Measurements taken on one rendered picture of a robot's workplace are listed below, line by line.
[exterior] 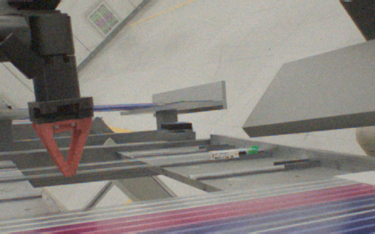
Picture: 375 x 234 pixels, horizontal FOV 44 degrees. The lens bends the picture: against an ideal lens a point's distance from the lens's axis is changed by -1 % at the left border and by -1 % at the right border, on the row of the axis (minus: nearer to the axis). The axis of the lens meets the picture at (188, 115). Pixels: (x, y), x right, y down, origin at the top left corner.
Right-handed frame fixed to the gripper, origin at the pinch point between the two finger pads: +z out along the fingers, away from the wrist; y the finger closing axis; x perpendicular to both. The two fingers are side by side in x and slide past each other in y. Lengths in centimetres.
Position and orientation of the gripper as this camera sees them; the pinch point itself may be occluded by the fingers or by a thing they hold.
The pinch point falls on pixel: (67, 168)
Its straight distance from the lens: 63.5
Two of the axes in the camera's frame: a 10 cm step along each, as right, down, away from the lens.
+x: 8.8, -1.4, 4.5
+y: 4.6, 0.4, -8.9
